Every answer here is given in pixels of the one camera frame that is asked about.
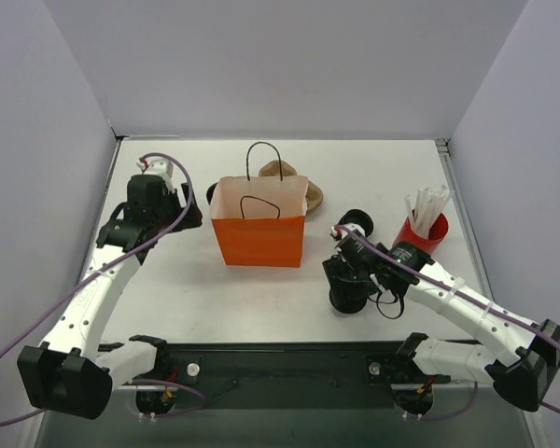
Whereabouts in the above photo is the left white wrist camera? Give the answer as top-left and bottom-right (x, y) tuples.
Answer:
(136, 158), (175, 191)

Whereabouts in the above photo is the orange paper bag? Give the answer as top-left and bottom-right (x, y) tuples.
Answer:
(209, 168), (309, 268)

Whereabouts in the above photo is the brown cardboard cup carrier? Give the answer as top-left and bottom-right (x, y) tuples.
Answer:
(259, 161), (324, 215)

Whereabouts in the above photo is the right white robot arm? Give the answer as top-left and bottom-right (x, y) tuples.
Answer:
(323, 225), (560, 412)

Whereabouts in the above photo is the black paper coffee cup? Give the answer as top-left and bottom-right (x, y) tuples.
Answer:
(329, 287), (369, 315)

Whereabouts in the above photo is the stack of black lids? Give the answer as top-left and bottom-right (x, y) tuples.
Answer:
(339, 209), (374, 237)

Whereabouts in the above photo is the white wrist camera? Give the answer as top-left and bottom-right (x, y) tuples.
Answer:
(136, 158), (175, 191)
(330, 223), (367, 256)

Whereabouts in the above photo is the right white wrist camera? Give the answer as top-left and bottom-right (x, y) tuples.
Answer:
(330, 223), (367, 256)

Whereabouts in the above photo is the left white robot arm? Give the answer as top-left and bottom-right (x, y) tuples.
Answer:
(17, 174), (202, 419)

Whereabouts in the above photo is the red plastic cup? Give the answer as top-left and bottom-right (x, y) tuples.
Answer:
(392, 213), (449, 255)

